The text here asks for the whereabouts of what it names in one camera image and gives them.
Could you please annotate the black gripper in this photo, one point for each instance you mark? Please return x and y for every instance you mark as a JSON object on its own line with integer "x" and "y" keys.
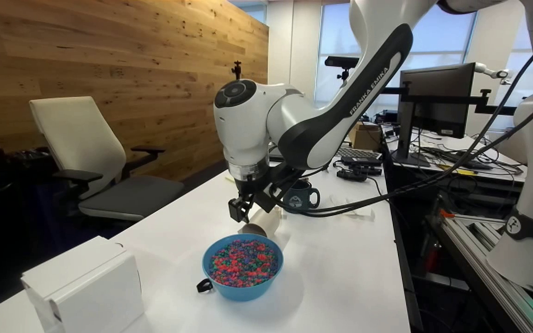
{"x": 266, "y": 191}

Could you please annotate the white mug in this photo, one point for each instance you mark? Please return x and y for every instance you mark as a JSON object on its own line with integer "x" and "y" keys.
{"x": 264, "y": 222}

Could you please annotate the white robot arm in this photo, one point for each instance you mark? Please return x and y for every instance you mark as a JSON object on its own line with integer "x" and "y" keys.
{"x": 271, "y": 131}

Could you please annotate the blue bowl with beads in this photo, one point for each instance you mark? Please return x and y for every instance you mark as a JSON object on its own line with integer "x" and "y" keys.
{"x": 244, "y": 266}

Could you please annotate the black keyboard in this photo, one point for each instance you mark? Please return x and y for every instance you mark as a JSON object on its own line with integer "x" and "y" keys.
{"x": 360, "y": 157}

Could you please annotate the small black clip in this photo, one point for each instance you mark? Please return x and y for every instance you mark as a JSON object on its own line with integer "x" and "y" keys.
{"x": 205, "y": 285}

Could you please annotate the black computer monitor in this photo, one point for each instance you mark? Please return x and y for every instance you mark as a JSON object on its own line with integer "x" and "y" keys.
{"x": 438, "y": 100}

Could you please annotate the white box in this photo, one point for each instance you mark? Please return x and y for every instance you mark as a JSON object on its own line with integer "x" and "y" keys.
{"x": 94, "y": 287}

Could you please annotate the white office chair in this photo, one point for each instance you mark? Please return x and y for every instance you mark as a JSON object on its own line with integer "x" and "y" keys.
{"x": 94, "y": 159}

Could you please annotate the aluminium rail frame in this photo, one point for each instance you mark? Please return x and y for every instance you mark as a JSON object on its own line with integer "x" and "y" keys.
{"x": 495, "y": 270}

